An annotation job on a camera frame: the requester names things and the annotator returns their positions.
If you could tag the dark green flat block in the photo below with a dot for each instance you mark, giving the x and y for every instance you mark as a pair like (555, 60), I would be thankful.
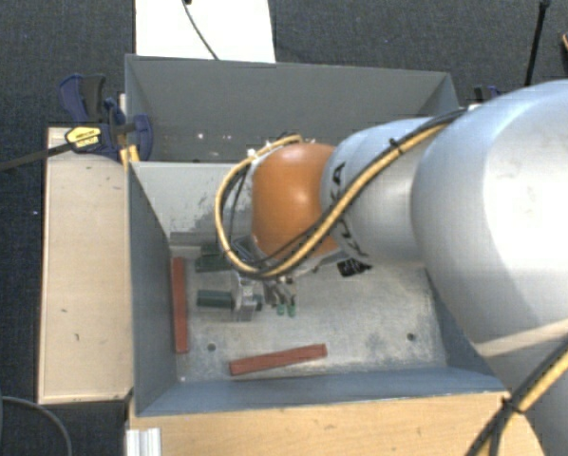
(214, 299)
(212, 263)

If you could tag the grey metal bin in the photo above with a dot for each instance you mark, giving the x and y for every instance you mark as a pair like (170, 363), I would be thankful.
(360, 321)

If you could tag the black cylinder on white bracket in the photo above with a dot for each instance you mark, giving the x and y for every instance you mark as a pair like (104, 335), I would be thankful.
(353, 267)

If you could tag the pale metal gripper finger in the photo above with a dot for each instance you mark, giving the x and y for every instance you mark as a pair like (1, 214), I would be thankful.
(251, 309)
(237, 290)

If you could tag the red-brown flat block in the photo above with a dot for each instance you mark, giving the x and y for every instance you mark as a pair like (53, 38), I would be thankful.
(278, 359)
(180, 307)

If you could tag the pale wood board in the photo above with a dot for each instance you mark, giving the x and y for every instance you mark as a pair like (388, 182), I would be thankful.
(84, 273)

